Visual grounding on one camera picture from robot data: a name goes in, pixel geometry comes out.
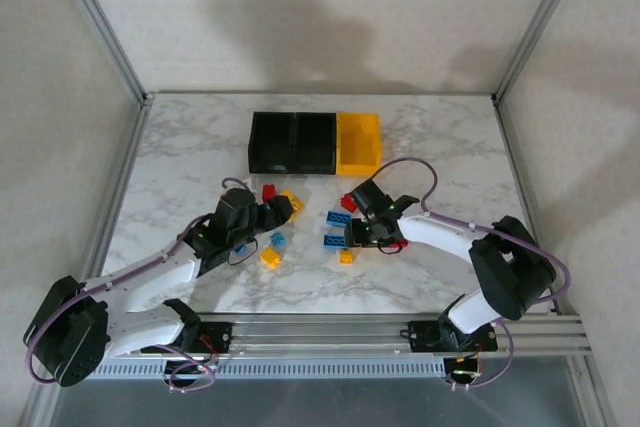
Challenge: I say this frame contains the yellow plastic bin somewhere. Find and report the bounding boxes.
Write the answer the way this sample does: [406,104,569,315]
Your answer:
[335,111,384,177]

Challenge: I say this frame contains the black plastic bin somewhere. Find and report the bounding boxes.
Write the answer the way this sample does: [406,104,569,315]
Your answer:
[292,112,339,176]
[248,111,296,176]

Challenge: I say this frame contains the grey metal panel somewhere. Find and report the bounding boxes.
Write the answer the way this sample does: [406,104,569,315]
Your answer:
[49,376,586,427]

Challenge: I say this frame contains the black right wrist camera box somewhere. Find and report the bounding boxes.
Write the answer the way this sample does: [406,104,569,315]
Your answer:
[344,219,379,250]

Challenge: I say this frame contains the thin black left camera cable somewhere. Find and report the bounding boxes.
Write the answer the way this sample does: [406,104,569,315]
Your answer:
[227,238,262,268]

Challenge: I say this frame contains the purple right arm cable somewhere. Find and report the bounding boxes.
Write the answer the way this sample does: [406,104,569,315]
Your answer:
[367,156,573,391]

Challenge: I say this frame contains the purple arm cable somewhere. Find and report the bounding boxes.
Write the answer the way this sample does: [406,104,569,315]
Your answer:
[367,156,573,391]
[24,176,251,394]

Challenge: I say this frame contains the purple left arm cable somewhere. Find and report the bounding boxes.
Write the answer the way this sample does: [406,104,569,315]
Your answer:
[24,176,251,394]

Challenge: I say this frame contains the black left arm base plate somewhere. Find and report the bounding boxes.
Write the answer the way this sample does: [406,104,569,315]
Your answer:
[199,321,234,354]

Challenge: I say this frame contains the aluminium table side rail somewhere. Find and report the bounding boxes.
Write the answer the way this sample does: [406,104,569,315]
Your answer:
[494,99,561,313]
[79,99,154,283]

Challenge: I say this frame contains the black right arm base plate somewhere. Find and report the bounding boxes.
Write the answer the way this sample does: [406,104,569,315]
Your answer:
[407,319,500,353]

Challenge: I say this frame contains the wide aluminium mounting rail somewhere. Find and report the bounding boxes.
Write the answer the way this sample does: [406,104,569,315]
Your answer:
[197,312,596,358]

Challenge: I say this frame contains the grey slotted cable duct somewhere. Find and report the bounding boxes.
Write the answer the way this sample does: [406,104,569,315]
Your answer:
[92,357,447,381]

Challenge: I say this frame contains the aluminium frame post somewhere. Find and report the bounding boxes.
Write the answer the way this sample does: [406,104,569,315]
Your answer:
[47,0,154,106]
[492,0,591,106]

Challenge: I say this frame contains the aluminium frame leg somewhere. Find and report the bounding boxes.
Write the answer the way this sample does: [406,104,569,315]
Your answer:
[19,386,56,427]
[567,354,619,427]

